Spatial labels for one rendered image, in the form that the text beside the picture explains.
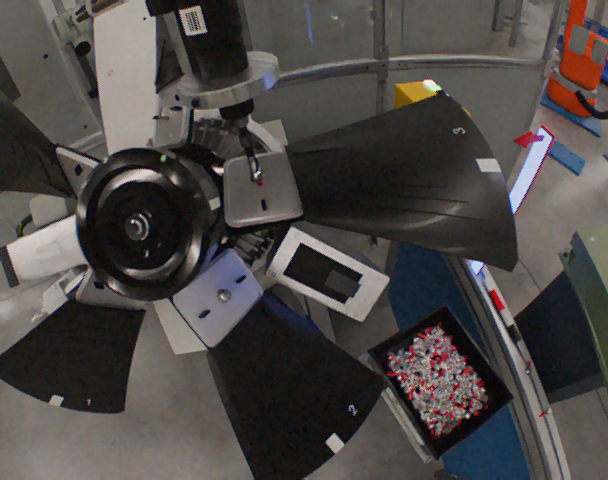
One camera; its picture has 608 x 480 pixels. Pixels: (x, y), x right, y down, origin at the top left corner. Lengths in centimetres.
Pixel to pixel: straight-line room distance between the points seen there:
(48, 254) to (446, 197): 54
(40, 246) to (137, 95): 30
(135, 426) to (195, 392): 40
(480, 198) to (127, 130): 53
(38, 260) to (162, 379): 119
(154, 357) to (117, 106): 135
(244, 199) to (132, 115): 35
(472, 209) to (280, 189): 18
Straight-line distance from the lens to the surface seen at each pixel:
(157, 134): 32
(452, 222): 28
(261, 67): 20
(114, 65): 61
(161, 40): 35
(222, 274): 30
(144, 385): 169
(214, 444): 148
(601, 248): 64
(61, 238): 50
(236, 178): 28
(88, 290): 33
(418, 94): 67
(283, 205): 25
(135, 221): 23
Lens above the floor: 136
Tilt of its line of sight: 53 degrees down
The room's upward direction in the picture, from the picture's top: 11 degrees counter-clockwise
